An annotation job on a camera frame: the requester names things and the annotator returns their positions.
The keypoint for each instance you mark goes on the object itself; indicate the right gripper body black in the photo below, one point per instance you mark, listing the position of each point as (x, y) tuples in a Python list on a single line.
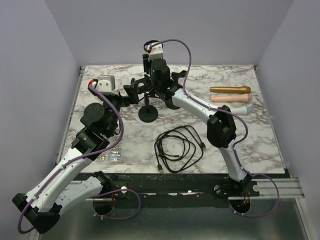
[(147, 64)]

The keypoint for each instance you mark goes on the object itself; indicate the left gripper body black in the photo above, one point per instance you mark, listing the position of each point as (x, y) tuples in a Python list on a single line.
[(119, 101)]

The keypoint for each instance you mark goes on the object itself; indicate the black tripod shockmount stand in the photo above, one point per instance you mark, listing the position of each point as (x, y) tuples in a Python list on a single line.
[(150, 41)]

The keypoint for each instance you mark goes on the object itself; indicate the black round-base shockmount stand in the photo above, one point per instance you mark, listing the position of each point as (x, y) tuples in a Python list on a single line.
[(147, 113)]

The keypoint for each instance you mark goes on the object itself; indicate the black round-base clip stand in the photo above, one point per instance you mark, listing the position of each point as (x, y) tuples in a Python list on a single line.
[(177, 75)]

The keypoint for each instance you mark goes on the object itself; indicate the gold microphone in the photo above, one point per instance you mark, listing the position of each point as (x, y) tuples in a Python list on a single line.
[(231, 89)]

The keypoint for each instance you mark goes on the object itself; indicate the pink microphone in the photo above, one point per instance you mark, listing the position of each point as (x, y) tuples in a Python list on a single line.
[(247, 97)]

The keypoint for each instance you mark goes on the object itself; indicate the white grey microphone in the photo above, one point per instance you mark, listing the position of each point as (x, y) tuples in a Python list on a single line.
[(243, 110)]

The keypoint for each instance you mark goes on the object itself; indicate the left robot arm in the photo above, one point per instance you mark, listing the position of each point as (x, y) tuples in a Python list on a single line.
[(42, 207)]

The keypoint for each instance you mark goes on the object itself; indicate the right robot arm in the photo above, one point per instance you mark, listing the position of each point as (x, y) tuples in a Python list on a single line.
[(221, 127)]

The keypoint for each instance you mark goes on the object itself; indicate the clear plastic screw box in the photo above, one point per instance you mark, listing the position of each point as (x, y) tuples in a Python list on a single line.
[(135, 147)]

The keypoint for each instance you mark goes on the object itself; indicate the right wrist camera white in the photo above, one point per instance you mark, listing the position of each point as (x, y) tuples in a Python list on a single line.
[(154, 50)]

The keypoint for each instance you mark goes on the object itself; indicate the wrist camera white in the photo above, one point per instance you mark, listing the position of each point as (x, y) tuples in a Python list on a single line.
[(105, 84), (154, 50)]

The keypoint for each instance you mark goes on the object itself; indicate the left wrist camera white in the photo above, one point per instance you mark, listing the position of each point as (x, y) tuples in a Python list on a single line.
[(105, 84)]

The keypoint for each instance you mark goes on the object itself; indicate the black mounting rail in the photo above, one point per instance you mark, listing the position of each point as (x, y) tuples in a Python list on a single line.
[(176, 190)]

